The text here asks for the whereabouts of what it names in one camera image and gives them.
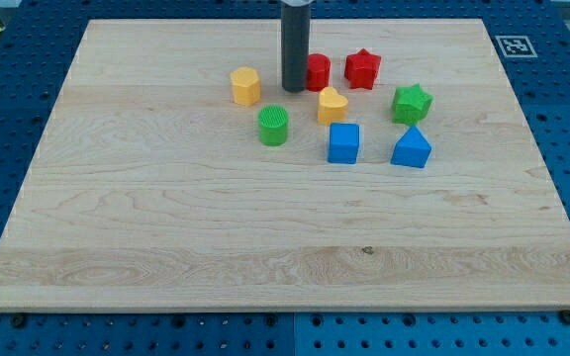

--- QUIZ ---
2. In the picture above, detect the yellow hexagon block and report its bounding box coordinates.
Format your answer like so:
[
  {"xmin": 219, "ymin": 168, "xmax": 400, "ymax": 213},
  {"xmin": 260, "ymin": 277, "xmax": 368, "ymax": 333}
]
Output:
[{"xmin": 230, "ymin": 66, "xmax": 261, "ymax": 106}]

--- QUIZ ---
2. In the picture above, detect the green cylinder block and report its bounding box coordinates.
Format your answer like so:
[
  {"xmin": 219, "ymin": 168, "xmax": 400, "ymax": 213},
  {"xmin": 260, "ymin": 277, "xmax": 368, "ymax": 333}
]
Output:
[{"xmin": 257, "ymin": 105, "xmax": 289, "ymax": 146}]

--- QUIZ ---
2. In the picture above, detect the blue cube block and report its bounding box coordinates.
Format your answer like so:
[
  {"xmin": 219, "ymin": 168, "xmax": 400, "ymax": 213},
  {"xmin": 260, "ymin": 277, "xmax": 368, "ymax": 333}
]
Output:
[{"xmin": 328, "ymin": 123, "xmax": 360, "ymax": 164}]

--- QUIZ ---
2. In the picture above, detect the yellow heart block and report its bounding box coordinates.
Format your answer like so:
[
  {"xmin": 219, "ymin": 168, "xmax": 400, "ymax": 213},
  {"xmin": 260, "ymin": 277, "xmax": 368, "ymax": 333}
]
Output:
[{"xmin": 317, "ymin": 86, "xmax": 348, "ymax": 126}]

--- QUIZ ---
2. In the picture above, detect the light wooden board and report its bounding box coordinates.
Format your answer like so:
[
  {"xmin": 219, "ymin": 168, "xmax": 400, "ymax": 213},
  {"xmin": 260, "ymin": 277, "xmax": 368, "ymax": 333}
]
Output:
[{"xmin": 0, "ymin": 19, "xmax": 570, "ymax": 313}]

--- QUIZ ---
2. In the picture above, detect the red cylinder block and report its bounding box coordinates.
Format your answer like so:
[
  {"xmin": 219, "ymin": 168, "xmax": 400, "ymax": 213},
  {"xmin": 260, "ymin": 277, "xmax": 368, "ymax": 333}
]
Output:
[{"xmin": 306, "ymin": 53, "xmax": 331, "ymax": 92}]

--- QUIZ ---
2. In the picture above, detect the blue triangle block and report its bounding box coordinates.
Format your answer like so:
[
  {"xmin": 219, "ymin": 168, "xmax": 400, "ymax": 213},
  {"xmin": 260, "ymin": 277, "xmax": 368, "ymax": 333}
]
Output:
[{"xmin": 390, "ymin": 126, "xmax": 431, "ymax": 168}]

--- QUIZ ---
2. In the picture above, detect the red star block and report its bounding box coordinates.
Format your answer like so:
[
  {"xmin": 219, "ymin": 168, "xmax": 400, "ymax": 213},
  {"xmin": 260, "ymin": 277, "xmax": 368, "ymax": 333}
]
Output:
[{"xmin": 344, "ymin": 48, "xmax": 382, "ymax": 90}]

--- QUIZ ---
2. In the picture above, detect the green star block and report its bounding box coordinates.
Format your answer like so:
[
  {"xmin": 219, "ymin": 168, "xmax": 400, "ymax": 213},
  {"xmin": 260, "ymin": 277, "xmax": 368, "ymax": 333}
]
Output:
[{"xmin": 391, "ymin": 84, "xmax": 433, "ymax": 126}]

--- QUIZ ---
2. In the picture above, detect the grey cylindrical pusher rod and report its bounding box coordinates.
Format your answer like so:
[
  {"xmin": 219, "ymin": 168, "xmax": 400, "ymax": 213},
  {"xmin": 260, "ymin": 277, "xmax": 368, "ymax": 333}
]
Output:
[{"xmin": 281, "ymin": 0, "xmax": 313, "ymax": 93}]

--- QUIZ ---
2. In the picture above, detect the white fiducial marker tag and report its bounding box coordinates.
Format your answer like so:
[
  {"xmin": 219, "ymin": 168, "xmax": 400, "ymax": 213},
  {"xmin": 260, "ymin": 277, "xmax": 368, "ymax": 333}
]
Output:
[{"xmin": 495, "ymin": 35, "xmax": 537, "ymax": 58}]

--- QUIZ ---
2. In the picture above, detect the black left board screw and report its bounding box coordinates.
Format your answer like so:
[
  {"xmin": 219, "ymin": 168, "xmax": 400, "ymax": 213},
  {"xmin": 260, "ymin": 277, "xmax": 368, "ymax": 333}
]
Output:
[{"xmin": 10, "ymin": 314, "xmax": 27, "ymax": 328}]

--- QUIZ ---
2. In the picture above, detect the black board screw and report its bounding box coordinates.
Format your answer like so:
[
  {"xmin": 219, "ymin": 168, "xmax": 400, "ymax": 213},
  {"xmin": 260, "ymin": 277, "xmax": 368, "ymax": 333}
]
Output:
[
  {"xmin": 558, "ymin": 310, "xmax": 570, "ymax": 325},
  {"xmin": 10, "ymin": 314, "xmax": 27, "ymax": 328}
]

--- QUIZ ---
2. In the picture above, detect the black right board screw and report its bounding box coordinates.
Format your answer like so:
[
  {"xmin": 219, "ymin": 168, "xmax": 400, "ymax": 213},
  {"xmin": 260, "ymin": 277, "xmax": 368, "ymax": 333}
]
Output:
[{"xmin": 558, "ymin": 310, "xmax": 570, "ymax": 325}]

